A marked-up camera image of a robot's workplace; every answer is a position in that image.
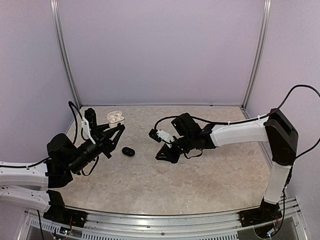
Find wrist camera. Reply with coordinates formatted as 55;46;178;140
148;129;175;148
81;108;97;145

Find white earbud charging case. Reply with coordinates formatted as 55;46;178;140
106;110;125;129

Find front aluminium rail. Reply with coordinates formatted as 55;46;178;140
17;203;310;240

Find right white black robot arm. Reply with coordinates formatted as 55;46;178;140
148;108;299;222

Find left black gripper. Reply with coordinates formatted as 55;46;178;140
67;121;124;174

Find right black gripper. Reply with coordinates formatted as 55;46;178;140
155;134;194;164

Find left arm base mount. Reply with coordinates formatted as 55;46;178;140
43;208;88;228

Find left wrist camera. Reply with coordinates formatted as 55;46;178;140
81;108;97;145

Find aluminium frame post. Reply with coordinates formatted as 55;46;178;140
49;0;82;108
241;0;272;112

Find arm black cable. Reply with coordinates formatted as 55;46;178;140
153;84;320;198
68;101;85;143

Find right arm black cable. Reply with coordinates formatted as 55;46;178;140
153;84;320;198

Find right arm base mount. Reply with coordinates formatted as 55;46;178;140
239;207;283;228

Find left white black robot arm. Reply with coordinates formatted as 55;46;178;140
0;123;125;223

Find right aluminium frame post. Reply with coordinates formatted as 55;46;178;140
241;0;272;112

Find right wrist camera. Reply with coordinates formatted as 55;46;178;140
148;129;175;148

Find left aluminium frame post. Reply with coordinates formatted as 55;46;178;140
49;0;82;108

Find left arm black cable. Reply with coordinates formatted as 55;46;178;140
68;101;85;143

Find black earbud charging case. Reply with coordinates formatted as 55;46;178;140
121;147;136;157

